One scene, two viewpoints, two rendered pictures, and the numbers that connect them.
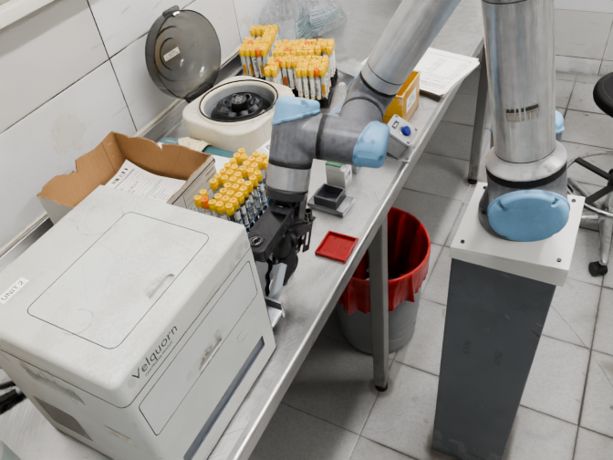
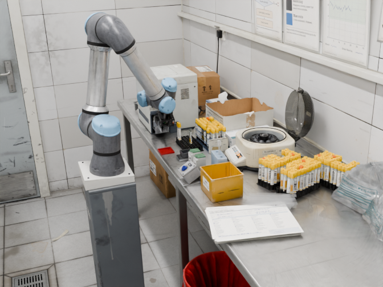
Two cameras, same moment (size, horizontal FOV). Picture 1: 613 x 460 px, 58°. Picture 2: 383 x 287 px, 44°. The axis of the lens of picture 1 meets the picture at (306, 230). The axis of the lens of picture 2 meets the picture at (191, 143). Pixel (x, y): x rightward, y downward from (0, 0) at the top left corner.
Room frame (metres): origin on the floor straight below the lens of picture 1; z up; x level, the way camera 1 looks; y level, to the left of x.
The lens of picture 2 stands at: (2.22, -1.66, 1.78)
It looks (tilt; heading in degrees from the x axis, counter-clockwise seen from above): 22 degrees down; 128
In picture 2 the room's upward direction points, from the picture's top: 2 degrees counter-clockwise
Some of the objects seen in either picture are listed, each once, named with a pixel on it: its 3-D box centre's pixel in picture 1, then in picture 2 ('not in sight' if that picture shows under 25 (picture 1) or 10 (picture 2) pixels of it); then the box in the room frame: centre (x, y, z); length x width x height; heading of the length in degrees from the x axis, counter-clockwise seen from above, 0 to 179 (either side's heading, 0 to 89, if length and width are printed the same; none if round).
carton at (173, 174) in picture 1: (136, 200); (238, 119); (0.95, 0.35, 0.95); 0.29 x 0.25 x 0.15; 57
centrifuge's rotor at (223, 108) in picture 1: (241, 110); (263, 141); (1.23, 0.12, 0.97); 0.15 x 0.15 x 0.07
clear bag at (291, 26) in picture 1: (281, 18); (368, 180); (1.75, -0.02, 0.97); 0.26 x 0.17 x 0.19; 162
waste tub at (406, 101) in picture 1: (387, 97); (221, 181); (1.25, -0.26, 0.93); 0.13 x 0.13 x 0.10; 56
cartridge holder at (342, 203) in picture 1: (330, 198); (186, 154); (0.92, -0.06, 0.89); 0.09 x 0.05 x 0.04; 55
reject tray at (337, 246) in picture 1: (337, 245); (166, 151); (0.79, -0.06, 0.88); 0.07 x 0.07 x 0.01; 57
